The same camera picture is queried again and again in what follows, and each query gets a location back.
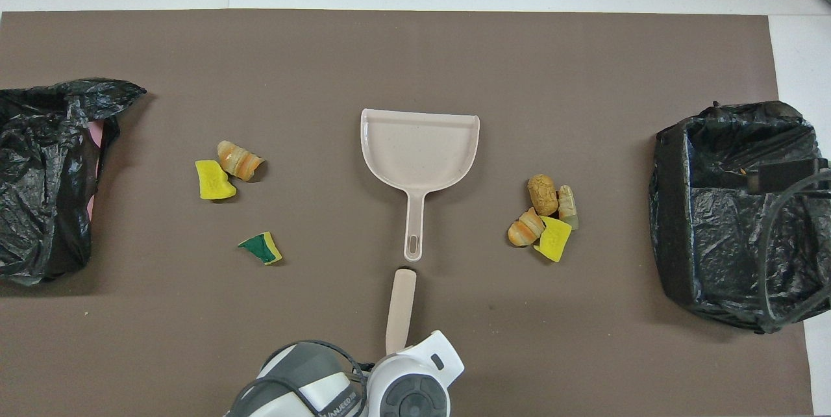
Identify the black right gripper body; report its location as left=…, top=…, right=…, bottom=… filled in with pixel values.
left=747, top=157, right=829, bottom=195

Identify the pale toy bread piece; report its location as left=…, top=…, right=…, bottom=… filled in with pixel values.
left=558, top=184, right=580, bottom=231

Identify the brown round toy bread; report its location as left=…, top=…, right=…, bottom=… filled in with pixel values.
left=527, top=174, right=560, bottom=217

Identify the striped toy bread piece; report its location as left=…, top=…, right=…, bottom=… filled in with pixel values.
left=507, top=207, right=546, bottom=247
left=217, top=140, right=265, bottom=182

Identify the beige plastic dustpan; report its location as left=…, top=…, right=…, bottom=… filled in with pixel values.
left=360, top=108, right=481, bottom=263

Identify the beige hand brush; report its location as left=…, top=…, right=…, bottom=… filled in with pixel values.
left=385, top=266, right=417, bottom=356

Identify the green and yellow sponge piece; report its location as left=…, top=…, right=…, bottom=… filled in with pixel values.
left=237, top=231, right=284, bottom=266

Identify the rectangular bin with black bag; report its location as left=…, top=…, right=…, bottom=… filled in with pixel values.
left=649, top=101, right=831, bottom=335

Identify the pink bin with black bag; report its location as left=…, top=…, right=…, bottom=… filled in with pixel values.
left=0, top=78, right=147, bottom=286

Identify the brown table mat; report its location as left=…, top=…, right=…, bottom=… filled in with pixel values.
left=0, top=9, right=813, bottom=417

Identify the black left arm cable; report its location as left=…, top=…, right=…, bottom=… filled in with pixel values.
left=227, top=339, right=374, bottom=417

